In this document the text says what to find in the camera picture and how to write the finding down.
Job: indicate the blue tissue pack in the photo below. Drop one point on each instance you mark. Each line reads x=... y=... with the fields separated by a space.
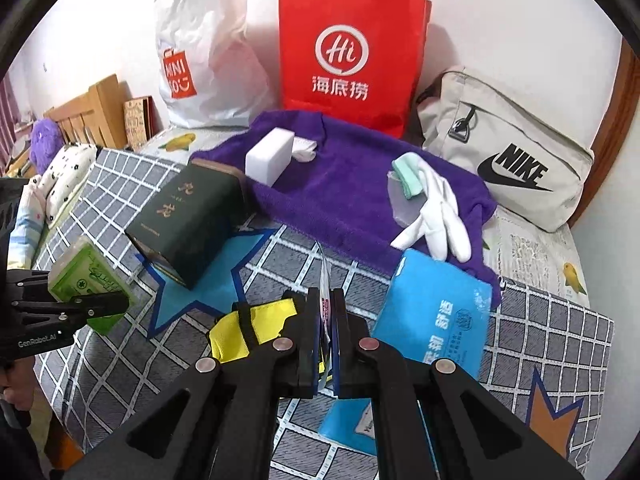
x=435 y=320

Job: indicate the grey waist bag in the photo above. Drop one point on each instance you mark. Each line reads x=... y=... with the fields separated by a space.
x=500 y=160

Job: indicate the red paper bag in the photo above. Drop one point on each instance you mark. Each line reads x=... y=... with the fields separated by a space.
x=350 y=60

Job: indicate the white plastic shopping bag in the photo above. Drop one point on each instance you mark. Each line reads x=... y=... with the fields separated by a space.
x=210 y=60

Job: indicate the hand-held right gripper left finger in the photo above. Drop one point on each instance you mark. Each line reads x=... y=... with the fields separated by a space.
x=307 y=340

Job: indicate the white cotton gloves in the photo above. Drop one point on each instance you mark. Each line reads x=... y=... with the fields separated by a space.
x=435 y=215

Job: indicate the pink curtain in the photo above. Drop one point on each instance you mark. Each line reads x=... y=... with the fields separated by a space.
x=9 y=105

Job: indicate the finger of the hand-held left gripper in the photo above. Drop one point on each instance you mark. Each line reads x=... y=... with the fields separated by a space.
x=92 y=306
x=27 y=278

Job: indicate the person's left hand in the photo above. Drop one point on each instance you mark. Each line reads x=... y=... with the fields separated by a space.
x=19 y=397

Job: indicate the pale printed quilt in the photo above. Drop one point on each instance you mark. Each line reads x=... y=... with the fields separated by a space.
x=24 y=227

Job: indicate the purple plush toy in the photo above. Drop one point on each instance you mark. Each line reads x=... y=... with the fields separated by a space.
x=45 y=137

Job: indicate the purple towel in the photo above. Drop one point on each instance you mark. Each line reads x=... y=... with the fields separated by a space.
x=340 y=185

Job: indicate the white cloth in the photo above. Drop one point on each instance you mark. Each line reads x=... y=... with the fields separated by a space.
x=305 y=149

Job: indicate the white sponge block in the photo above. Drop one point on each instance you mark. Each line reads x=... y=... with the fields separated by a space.
x=267 y=157

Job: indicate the brown wooden door frame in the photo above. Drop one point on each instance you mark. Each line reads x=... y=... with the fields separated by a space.
x=607 y=130

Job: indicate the grey checkered blanket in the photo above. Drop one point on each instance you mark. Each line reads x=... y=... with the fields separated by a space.
x=150 y=375

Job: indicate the green snack packet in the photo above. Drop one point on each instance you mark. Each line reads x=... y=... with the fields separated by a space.
x=325 y=275

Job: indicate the dark green box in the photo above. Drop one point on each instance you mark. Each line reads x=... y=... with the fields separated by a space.
x=190 y=220

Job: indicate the green wet wipes pack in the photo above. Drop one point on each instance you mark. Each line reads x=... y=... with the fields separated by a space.
x=85 y=275

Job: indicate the wooden headboard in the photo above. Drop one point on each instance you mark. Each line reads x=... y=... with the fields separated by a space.
x=100 y=110

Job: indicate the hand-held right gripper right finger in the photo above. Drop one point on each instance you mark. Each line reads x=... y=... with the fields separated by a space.
x=345 y=345

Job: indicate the small yellow bag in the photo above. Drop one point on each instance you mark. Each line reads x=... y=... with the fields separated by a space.
x=260 y=315

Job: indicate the white spotted pillow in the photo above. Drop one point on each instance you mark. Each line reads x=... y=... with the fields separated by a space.
x=65 y=170

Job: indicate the brown patterned box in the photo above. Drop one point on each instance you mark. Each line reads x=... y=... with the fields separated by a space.
x=137 y=122

